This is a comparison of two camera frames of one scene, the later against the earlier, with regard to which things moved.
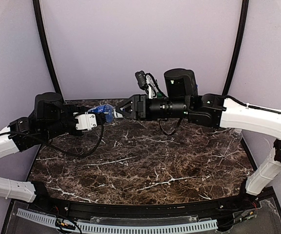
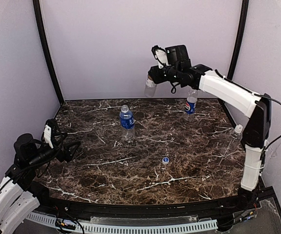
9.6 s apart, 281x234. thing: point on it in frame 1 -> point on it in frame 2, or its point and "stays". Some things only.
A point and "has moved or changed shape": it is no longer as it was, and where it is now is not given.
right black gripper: (142, 107) -> (156, 75)
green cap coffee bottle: (159, 95) has moved or changed shape
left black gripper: (100, 119) -> (62, 150)
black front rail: (204, 208) stays
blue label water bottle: (108, 109) -> (127, 121)
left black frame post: (57, 87) stays
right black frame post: (240, 36) stays
